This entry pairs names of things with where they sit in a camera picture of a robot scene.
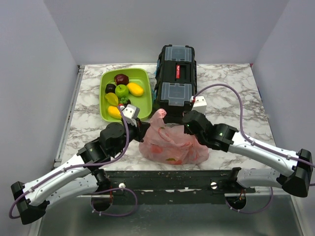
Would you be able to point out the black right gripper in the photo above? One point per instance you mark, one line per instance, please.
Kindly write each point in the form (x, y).
(186, 131)

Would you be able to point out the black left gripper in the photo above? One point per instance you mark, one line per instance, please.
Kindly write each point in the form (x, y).
(141, 130)

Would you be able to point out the pink plastic bag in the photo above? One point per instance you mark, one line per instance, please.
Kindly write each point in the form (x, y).
(156, 121)

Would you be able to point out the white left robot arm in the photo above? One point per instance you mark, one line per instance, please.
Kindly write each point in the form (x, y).
(81, 174)

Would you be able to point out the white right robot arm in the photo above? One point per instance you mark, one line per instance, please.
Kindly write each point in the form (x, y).
(288, 170)

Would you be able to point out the yellow fake mango lower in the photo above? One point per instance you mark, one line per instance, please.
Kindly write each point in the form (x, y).
(114, 112)

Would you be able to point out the yellow fake mango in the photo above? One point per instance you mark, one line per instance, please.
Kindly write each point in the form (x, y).
(114, 112)
(135, 89)

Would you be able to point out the fake mangosteen green top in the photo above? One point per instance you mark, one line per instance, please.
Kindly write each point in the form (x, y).
(125, 101)

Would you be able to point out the yellow fake starfruit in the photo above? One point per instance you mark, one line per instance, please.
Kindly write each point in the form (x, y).
(112, 99)

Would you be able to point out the yellow fake mango upper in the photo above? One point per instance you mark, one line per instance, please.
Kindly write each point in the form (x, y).
(135, 89)

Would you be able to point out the green fake apple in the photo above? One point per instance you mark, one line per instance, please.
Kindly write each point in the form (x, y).
(121, 91)

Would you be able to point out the dark purple fake plum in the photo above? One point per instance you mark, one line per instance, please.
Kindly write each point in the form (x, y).
(110, 88)

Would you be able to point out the dark red fake apple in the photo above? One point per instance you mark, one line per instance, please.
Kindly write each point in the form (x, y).
(121, 79)

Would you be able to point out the black plastic toolbox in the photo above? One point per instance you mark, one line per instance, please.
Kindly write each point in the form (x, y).
(176, 82)

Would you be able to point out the green plastic tray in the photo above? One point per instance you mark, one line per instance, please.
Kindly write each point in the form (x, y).
(136, 75)

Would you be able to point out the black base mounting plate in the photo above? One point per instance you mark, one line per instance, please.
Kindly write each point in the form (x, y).
(166, 187)

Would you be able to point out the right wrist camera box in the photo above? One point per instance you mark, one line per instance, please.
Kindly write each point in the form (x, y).
(199, 104)

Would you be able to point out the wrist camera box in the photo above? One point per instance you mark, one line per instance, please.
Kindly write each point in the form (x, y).
(130, 113)
(199, 104)

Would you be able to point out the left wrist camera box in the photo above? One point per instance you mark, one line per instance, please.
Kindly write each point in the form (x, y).
(130, 113)

